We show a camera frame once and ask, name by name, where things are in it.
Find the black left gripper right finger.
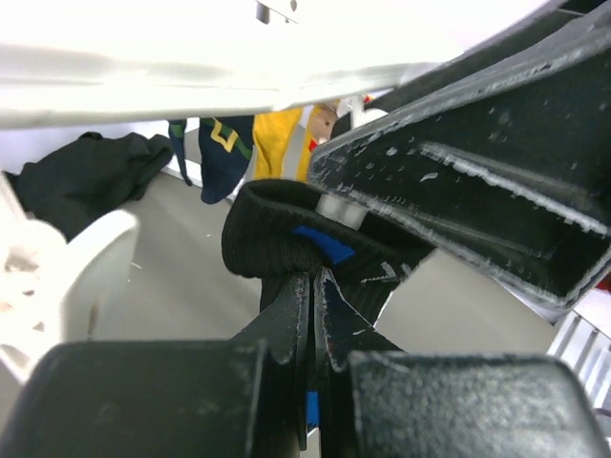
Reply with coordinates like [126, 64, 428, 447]
[313, 270, 610, 457]

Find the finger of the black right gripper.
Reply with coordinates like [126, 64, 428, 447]
[308, 1, 610, 310]

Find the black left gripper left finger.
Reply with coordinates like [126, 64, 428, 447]
[1, 274, 310, 457]

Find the yellow bear sock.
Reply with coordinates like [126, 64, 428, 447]
[253, 100, 339, 182]

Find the navy yellow patch sock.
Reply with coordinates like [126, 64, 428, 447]
[198, 115, 254, 204]

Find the white clip sock hanger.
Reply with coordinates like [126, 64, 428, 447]
[0, 0, 559, 383]

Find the navy santa sock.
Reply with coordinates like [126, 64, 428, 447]
[595, 272, 611, 293]

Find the black garment on floor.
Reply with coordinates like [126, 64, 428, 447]
[6, 132, 174, 240]

